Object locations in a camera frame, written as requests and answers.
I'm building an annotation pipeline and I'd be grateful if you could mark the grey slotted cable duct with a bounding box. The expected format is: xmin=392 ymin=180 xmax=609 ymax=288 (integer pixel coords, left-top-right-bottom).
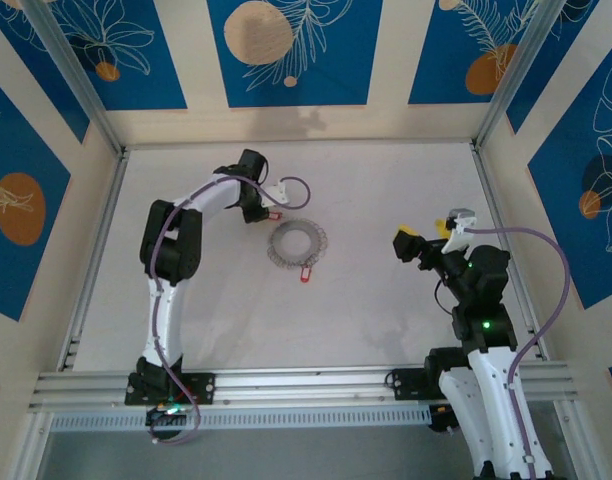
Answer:
xmin=49 ymin=403 xmax=433 ymax=432

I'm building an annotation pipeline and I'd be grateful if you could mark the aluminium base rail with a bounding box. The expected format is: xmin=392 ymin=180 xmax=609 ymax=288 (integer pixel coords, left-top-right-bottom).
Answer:
xmin=28 ymin=359 xmax=582 ymax=414

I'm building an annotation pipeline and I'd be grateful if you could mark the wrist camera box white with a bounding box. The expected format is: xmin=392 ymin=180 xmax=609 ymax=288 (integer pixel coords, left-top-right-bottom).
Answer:
xmin=263 ymin=180 xmax=291 ymax=206
xmin=441 ymin=209 xmax=480 ymax=254

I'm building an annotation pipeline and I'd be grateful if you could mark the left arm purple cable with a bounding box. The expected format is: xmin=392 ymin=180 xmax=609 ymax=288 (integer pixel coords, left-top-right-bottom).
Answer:
xmin=148 ymin=172 xmax=312 ymax=446

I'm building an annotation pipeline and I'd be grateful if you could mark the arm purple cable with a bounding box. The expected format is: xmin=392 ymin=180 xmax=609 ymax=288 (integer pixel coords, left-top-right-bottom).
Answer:
xmin=465 ymin=225 xmax=572 ymax=480
xmin=148 ymin=172 xmax=312 ymax=446

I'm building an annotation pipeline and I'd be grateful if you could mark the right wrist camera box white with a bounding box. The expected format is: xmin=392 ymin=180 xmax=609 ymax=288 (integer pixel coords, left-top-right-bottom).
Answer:
xmin=441 ymin=209 xmax=480 ymax=254

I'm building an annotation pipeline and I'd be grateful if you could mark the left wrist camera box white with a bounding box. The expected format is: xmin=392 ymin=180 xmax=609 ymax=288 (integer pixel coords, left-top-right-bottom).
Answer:
xmin=263 ymin=180 xmax=291 ymax=206

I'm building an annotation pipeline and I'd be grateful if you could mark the silver keyring bunch loop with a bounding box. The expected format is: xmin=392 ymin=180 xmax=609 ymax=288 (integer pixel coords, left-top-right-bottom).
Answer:
xmin=266 ymin=218 xmax=330 ymax=271

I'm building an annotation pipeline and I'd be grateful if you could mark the aluminium frame post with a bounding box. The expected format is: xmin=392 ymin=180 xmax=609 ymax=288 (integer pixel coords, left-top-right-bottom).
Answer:
xmin=21 ymin=0 xmax=126 ymax=154
xmin=471 ymin=0 xmax=570 ymax=151

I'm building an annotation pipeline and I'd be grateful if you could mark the aluminium table side rail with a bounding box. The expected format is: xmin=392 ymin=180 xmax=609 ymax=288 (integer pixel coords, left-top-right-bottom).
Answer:
xmin=469 ymin=144 xmax=550 ymax=361
xmin=60 ymin=149 xmax=130 ymax=371

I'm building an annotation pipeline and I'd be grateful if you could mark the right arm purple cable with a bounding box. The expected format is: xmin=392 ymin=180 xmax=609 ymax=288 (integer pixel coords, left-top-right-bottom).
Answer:
xmin=465 ymin=225 xmax=572 ymax=480

